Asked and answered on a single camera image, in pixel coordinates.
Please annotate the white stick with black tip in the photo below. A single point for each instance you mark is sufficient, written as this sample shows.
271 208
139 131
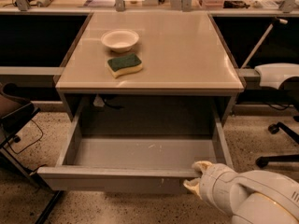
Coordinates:
275 21

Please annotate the green yellow sponge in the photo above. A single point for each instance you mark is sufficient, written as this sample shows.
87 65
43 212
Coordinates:
124 65

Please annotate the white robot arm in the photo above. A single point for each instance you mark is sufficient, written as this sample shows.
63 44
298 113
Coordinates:
253 197

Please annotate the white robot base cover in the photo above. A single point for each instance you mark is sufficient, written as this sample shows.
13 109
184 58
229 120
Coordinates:
273 75

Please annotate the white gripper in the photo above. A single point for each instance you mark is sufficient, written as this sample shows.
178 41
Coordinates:
214 180

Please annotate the black office chair base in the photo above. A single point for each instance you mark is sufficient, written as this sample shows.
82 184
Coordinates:
283 146

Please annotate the grey drawer cabinet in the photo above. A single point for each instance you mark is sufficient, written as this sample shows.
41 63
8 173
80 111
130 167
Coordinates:
181 53

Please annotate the grey top drawer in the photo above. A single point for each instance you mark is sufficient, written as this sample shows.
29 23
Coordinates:
138 144

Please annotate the white bowl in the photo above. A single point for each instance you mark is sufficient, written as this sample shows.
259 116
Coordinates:
120 40

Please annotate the black chair at left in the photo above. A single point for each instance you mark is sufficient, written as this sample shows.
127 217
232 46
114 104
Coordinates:
17 113

